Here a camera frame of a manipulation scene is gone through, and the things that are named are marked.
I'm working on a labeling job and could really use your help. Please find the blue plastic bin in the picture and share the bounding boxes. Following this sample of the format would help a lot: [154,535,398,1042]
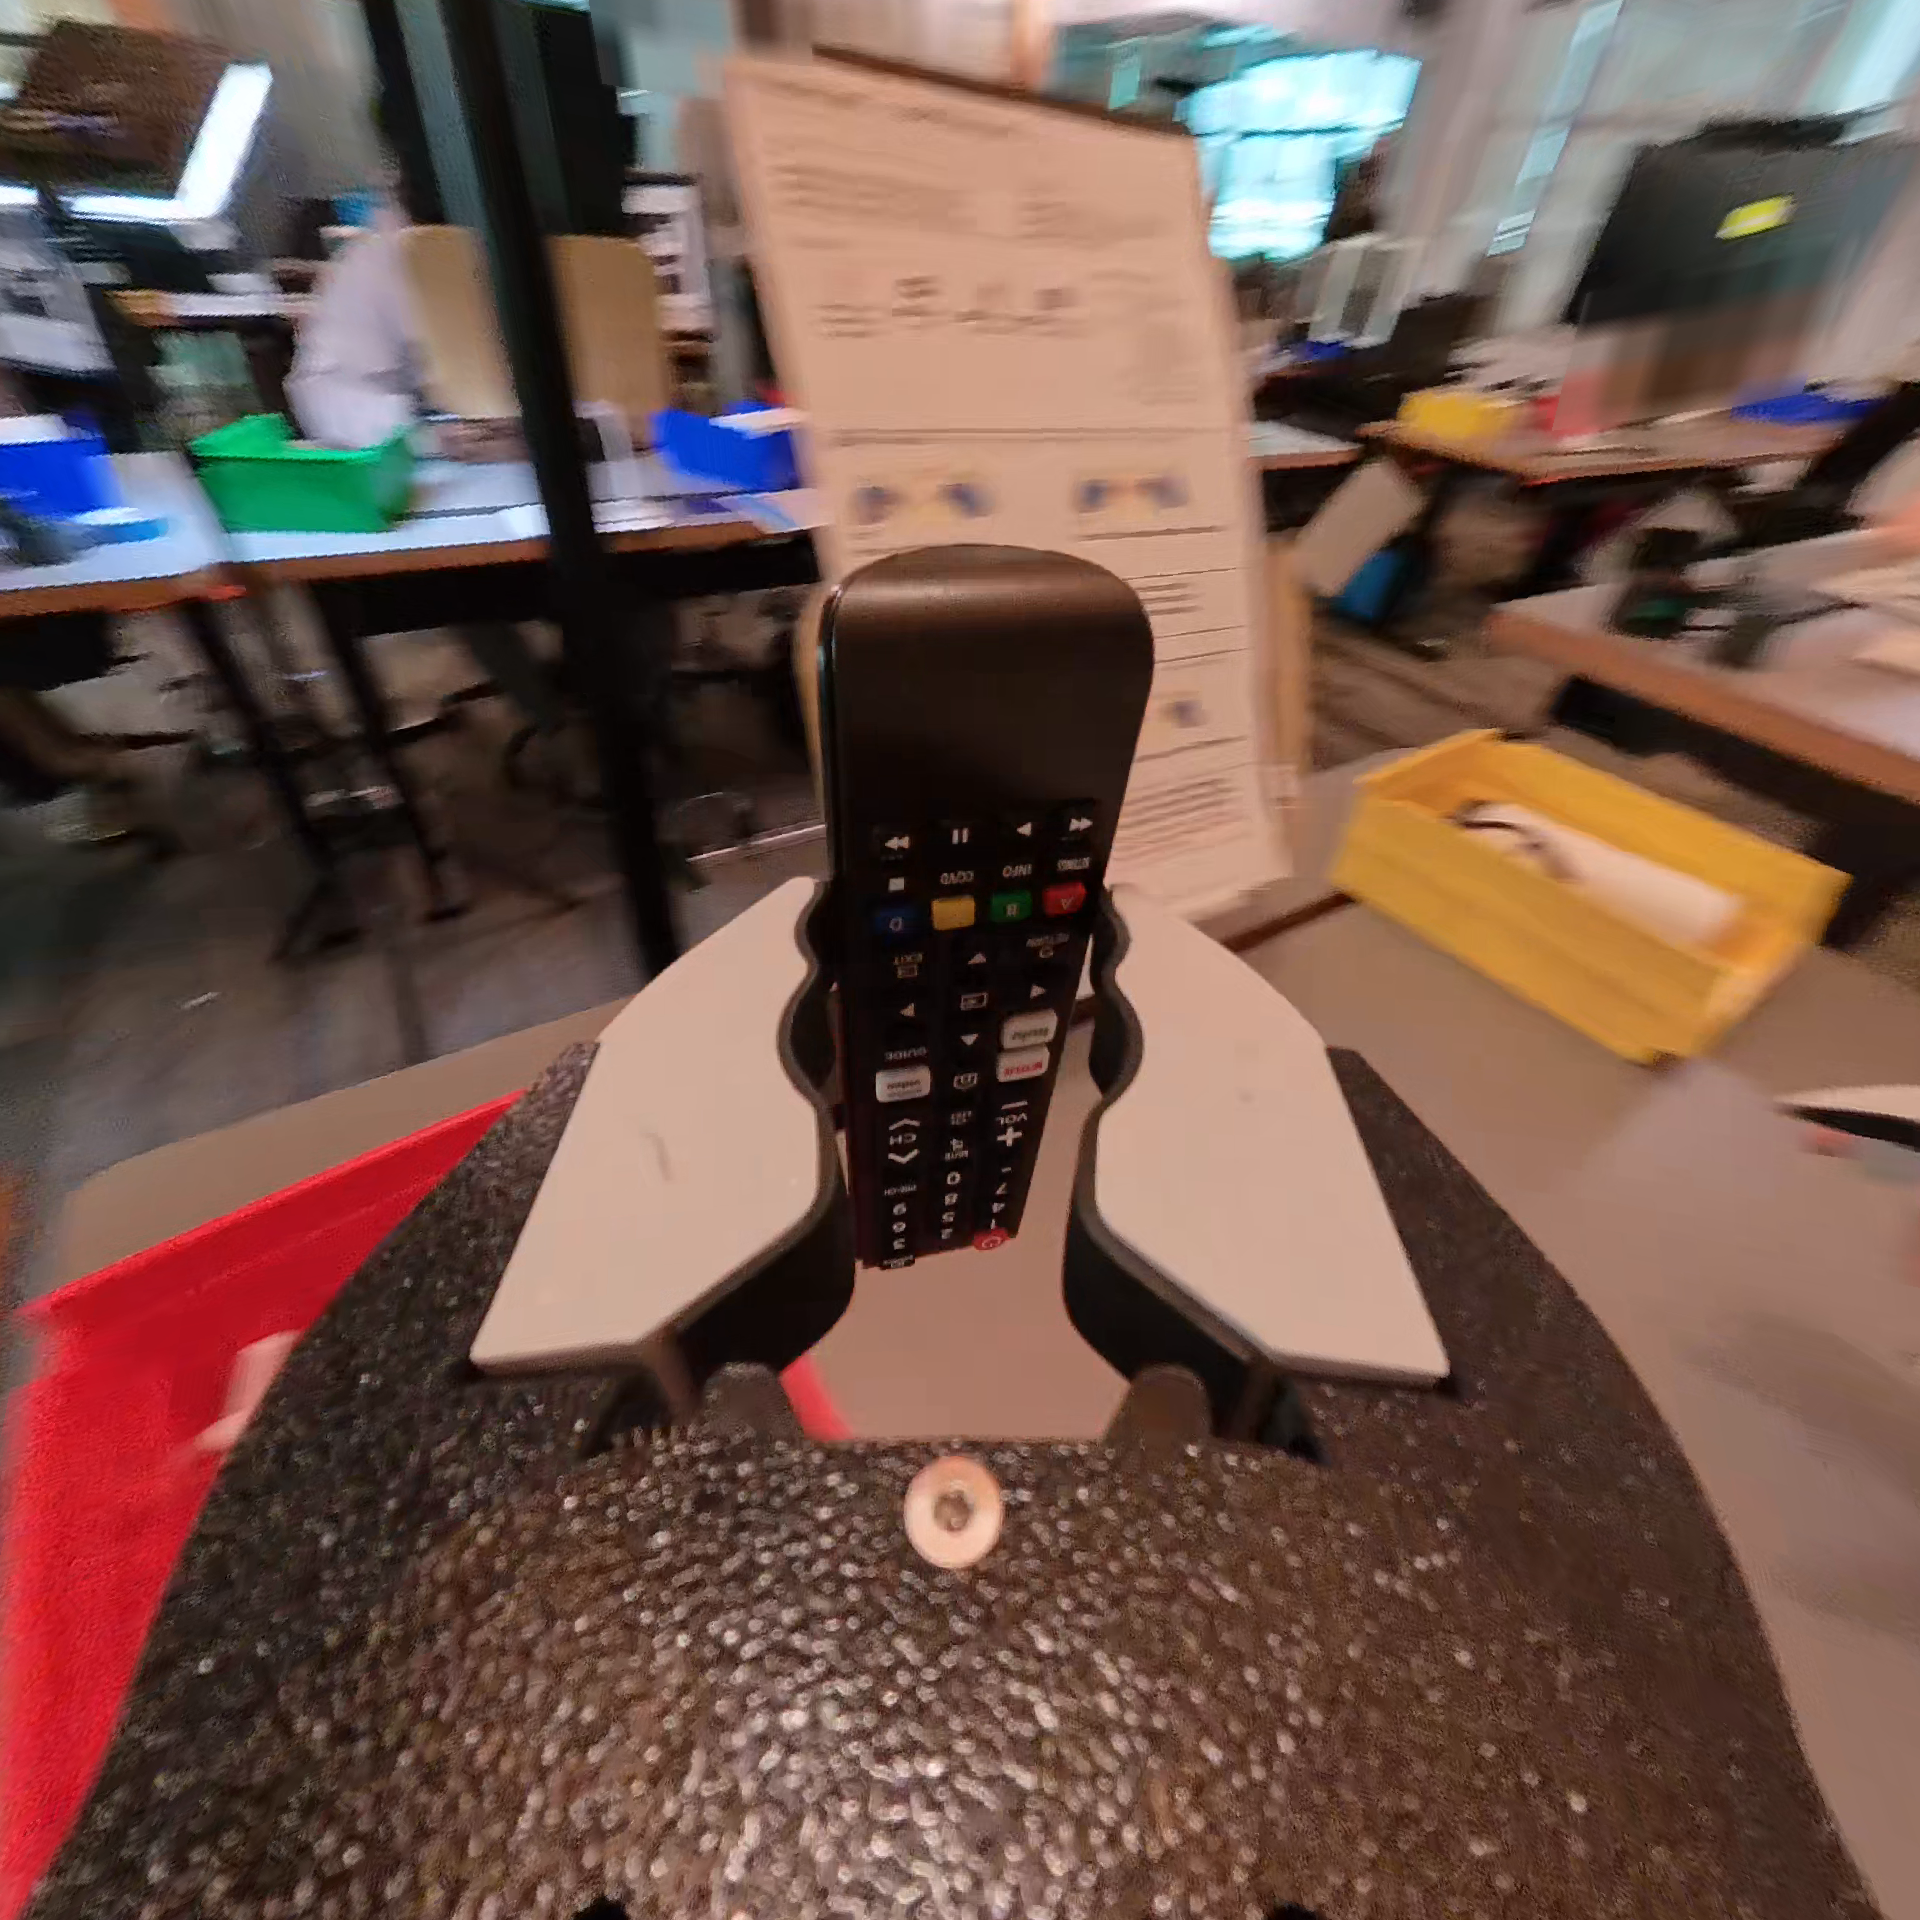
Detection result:
[652,402,809,494]
[0,415,118,531]

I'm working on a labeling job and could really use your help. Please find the red plastic bin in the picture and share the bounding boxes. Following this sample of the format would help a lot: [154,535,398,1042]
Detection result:
[0,1093,856,1920]

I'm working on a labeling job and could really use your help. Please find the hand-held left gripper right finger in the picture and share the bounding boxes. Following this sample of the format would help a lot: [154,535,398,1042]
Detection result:
[1065,885,1451,1427]

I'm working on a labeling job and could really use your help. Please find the black television screen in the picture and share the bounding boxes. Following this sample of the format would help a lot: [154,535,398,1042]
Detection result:
[1563,125,1920,337]

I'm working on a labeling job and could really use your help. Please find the white cylinder with black cap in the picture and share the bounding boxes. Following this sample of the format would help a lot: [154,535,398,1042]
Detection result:
[1454,804,1752,959]

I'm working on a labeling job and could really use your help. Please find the black pole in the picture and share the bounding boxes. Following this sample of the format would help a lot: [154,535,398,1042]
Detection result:
[362,0,679,981]

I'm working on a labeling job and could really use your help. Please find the yellow plastic bin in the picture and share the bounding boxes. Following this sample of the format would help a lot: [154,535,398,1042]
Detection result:
[1322,728,1854,1070]
[1395,384,1534,454]

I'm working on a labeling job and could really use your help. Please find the green plastic bin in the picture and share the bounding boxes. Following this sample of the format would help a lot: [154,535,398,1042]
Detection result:
[183,410,417,539]

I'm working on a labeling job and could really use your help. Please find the black remote control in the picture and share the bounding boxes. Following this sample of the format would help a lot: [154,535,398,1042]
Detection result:
[812,545,1159,1277]

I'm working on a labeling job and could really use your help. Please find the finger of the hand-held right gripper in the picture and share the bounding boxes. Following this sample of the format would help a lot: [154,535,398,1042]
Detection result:
[1777,1086,1920,1181]

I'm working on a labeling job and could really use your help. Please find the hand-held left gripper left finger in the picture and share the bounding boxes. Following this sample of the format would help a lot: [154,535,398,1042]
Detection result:
[473,878,856,1411]

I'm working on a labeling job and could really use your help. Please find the instruction sheet board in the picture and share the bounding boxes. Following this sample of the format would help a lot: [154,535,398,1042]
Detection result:
[713,42,1301,930]

